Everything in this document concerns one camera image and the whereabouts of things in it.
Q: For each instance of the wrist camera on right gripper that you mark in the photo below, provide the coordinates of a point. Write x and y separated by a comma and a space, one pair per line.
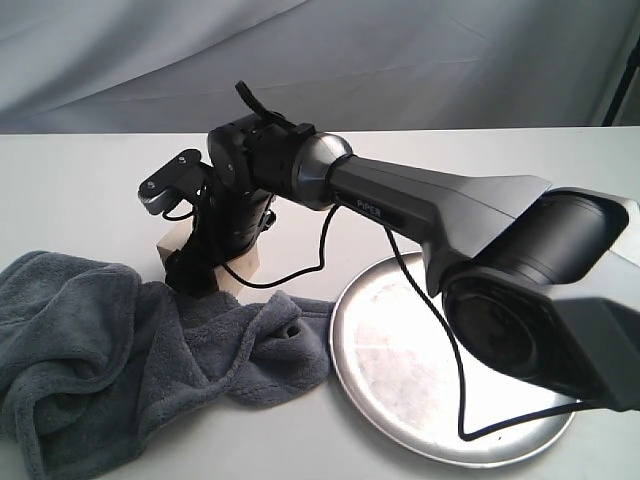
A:
181, 179

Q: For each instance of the wooden block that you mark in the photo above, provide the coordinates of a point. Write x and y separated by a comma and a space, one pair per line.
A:
195, 256

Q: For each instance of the grey backdrop cloth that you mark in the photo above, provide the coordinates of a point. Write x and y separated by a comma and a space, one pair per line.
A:
171, 66

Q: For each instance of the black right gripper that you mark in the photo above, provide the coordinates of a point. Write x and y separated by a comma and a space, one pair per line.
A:
251, 160

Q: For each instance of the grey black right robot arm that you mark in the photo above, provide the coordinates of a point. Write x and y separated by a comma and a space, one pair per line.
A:
538, 283

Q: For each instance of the black stand pole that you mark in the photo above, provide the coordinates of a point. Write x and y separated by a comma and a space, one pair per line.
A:
623, 86

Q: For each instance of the grey-blue fleece towel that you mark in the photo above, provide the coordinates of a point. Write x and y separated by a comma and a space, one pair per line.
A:
95, 360

